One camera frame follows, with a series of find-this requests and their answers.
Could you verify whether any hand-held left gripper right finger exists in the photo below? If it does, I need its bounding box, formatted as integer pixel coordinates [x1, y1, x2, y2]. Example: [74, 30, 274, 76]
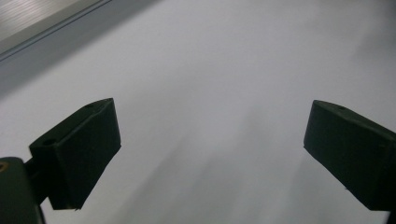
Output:
[303, 99, 396, 212]

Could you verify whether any metal frame rail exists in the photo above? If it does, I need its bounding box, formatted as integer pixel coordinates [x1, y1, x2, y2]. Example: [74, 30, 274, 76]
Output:
[0, 0, 113, 63]

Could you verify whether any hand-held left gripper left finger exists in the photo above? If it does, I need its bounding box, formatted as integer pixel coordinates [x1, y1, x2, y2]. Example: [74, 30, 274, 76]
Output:
[23, 97, 122, 211]

